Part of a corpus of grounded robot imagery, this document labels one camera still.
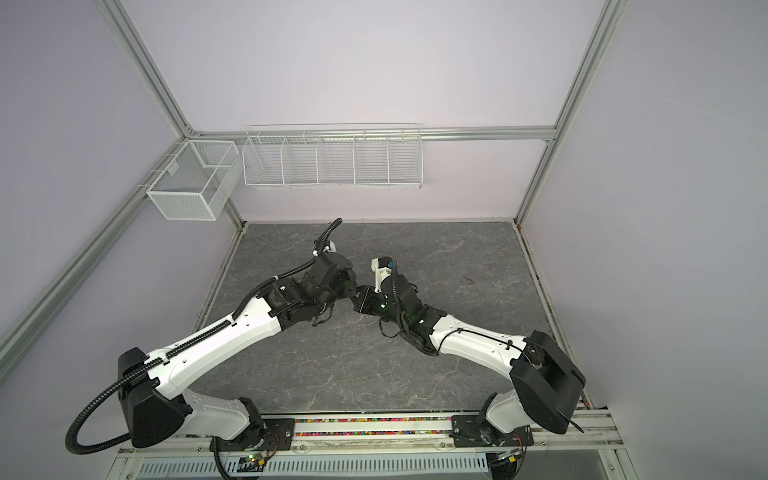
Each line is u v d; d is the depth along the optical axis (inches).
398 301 22.8
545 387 16.6
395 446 29.0
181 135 36.0
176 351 16.6
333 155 39.2
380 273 28.4
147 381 15.7
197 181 38.8
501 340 18.9
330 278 21.9
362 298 26.7
